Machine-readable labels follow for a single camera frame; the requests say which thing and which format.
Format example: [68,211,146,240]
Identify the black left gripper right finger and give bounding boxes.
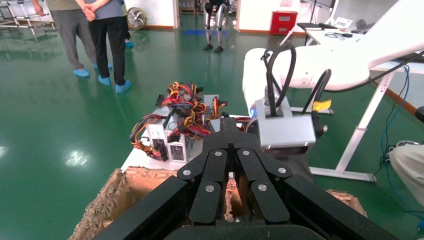
[229,117,398,240]

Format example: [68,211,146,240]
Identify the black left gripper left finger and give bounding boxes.
[92,117,230,240]

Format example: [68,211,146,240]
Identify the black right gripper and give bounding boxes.
[264,147,314,181]

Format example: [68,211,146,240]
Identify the white desk with white legs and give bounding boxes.
[279,28,424,183]

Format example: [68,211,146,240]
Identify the grey chair caster base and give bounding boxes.
[380,140,422,163]

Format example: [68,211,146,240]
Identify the brown cardboard divider box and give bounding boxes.
[67,166,369,240]

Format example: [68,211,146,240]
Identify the seated person in beige trousers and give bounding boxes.
[389,144,424,206]

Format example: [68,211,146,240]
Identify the black flat pad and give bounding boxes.
[297,22,322,31]

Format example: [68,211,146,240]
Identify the red cabinet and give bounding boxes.
[269,10,299,37]

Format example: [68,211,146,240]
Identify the humanoid robot legs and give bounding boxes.
[202,0,230,54]

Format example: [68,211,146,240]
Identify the person in yellow-green top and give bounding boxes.
[123,16,134,48]

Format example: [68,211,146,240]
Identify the person in black trousers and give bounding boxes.
[74,0,132,95]

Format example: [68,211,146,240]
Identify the round floor fan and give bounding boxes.
[126,7,148,31]

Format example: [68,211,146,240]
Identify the person in grey trousers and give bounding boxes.
[31,0,114,78]

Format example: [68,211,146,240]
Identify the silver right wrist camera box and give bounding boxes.
[254,97,317,153]

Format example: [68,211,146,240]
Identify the multicoloured wire bundle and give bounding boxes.
[129,113,168,163]
[204,96,229,123]
[154,82,205,109]
[166,100,214,144]
[234,115,252,133]

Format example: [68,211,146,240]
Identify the yellow cable tag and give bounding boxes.
[312,99,333,113]

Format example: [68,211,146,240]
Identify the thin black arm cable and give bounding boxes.
[300,49,424,115]

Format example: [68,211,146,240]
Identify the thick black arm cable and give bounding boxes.
[260,43,297,117]

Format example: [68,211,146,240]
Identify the blue cable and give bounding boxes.
[372,64,424,213]

